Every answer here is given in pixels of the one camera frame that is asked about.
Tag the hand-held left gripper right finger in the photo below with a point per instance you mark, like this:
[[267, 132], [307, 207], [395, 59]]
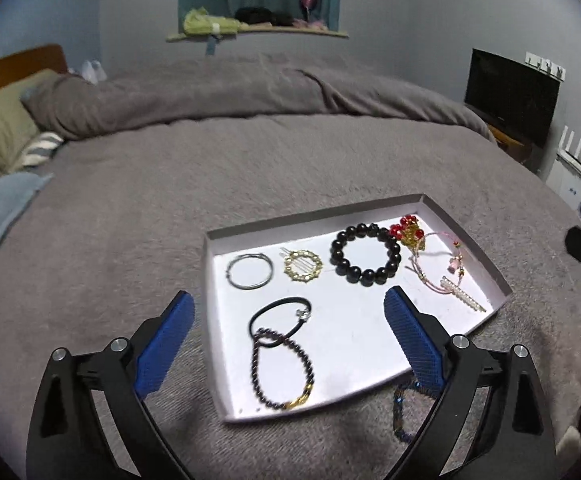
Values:
[[418, 347]]

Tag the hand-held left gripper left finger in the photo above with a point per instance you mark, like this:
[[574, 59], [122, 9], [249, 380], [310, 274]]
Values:
[[165, 350]]

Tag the grey cardboard box lid tray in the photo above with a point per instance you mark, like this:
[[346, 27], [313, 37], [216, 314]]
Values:
[[355, 330]]

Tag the pearl hair clip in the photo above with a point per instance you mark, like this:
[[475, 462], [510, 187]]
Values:
[[463, 294]]

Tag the white cabinet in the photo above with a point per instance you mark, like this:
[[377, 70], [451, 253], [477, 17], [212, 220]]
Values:
[[570, 185]]

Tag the white router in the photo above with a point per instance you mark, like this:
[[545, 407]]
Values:
[[577, 157]]

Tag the silver bangle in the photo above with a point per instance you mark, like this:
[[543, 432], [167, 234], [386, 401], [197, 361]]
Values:
[[229, 274]]

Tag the wooden television stand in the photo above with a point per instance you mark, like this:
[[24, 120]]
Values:
[[512, 142]]

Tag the red bead gold brooch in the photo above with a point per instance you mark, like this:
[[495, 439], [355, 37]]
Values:
[[411, 234]]

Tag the black television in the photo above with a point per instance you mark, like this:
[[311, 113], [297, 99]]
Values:
[[510, 95]]

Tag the white cloth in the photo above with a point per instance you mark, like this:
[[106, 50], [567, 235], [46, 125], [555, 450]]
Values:
[[568, 444]]

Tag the striped pillow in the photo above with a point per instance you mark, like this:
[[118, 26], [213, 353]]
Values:
[[40, 147]]

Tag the olive green pillow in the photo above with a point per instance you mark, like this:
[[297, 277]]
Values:
[[0, 125]]

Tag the rolled grey duvet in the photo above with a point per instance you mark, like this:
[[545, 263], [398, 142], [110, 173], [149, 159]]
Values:
[[270, 90]]

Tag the white plastic bag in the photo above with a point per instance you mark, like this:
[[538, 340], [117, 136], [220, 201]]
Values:
[[93, 70]]

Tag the wooden headboard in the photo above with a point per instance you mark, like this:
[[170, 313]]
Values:
[[0, 67]]

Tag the green cloth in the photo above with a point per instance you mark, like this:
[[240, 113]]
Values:
[[205, 22]]

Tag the wooden window sill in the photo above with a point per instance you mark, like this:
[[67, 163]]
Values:
[[270, 31]]

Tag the pink fluffy item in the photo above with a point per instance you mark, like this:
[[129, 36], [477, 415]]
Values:
[[313, 23]]

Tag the black cloth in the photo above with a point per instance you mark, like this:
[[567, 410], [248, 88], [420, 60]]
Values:
[[255, 15]]

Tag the wall hook rack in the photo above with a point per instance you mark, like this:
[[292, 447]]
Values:
[[545, 65]]

